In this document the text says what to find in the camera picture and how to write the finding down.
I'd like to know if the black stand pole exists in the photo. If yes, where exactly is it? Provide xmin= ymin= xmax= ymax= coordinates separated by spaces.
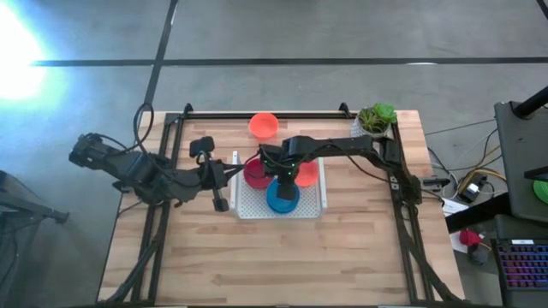
xmin=511 ymin=85 xmax=548 ymax=120

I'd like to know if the blue plastic mini bowl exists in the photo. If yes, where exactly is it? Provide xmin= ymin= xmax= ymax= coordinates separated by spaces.
xmin=265 ymin=176 xmax=301 ymax=215

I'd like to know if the red plastic mini bowl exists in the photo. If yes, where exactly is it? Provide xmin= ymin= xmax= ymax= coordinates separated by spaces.
xmin=242 ymin=157 xmax=275 ymax=191

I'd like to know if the small red object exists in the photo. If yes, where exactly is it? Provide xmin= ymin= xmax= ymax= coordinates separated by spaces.
xmin=459 ymin=228 xmax=483 ymax=248

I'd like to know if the green round object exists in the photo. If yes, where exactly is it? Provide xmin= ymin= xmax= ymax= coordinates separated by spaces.
xmin=533 ymin=179 xmax=548 ymax=205

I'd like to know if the white perforated metal tray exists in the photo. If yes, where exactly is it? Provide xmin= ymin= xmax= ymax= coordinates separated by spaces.
xmin=229 ymin=149 xmax=328 ymax=221

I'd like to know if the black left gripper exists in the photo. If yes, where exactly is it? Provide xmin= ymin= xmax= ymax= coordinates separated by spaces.
xmin=189 ymin=135 xmax=246 ymax=214

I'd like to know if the laptop with purple keyboard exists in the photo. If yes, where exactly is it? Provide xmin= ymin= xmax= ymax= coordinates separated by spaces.
xmin=491 ymin=238 xmax=548 ymax=293

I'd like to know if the orange plastic mini bowl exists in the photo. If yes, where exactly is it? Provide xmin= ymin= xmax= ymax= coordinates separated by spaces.
xmin=295 ymin=158 xmax=320 ymax=188
xmin=247 ymin=111 xmax=280 ymax=140

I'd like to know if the dark metal cart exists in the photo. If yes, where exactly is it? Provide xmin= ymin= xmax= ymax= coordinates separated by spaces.
xmin=0 ymin=169 xmax=70 ymax=308

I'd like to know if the succulent in patterned white pot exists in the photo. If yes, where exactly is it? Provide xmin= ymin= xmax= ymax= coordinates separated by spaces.
xmin=350 ymin=102 xmax=398 ymax=139

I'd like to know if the white paper sheet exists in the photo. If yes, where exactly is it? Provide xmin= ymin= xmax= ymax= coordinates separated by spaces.
xmin=442 ymin=198 xmax=470 ymax=218

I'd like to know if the grey stand base plate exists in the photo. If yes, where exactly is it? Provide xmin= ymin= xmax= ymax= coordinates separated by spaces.
xmin=494 ymin=100 xmax=548 ymax=223

